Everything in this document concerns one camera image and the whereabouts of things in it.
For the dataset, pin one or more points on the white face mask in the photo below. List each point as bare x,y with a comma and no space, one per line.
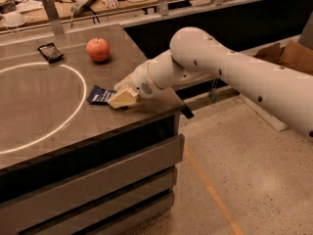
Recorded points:
13,19

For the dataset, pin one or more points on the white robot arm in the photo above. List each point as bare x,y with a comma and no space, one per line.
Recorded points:
282,92

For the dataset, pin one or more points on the black rxbar chocolate wrapper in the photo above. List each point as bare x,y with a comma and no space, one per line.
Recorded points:
50,52

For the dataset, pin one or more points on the red apple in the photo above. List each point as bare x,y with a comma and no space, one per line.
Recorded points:
98,49

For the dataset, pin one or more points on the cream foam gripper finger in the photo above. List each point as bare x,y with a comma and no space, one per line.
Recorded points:
123,98

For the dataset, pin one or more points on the blue rxbar blueberry wrapper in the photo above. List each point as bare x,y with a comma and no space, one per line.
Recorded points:
99,95

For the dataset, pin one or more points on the grey metal railing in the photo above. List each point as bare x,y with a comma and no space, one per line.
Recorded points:
208,4

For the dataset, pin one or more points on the white power strip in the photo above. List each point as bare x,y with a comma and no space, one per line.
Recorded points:
79,6

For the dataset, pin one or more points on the white snack packet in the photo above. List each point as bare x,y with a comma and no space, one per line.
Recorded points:
111,4

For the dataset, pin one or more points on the grey metal bracket post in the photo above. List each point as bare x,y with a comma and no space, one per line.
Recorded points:
53,16

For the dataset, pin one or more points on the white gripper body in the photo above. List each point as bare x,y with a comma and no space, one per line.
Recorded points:
138,77

